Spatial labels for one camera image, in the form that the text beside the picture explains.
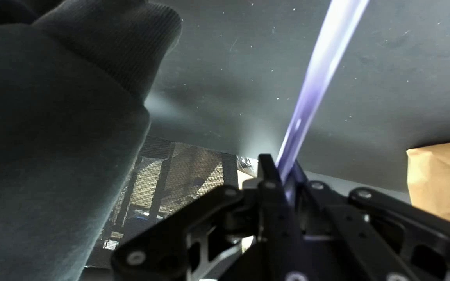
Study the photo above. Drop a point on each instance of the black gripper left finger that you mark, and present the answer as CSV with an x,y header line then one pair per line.
x,y
235,219

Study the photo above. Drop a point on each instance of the brown paper bag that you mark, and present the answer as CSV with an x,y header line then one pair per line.
x,y
444,177

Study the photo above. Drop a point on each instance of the purple plastic clothes hanger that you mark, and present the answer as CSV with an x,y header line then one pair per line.
x,y
319,68

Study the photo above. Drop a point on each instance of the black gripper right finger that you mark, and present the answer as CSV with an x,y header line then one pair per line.
x,y
351,235

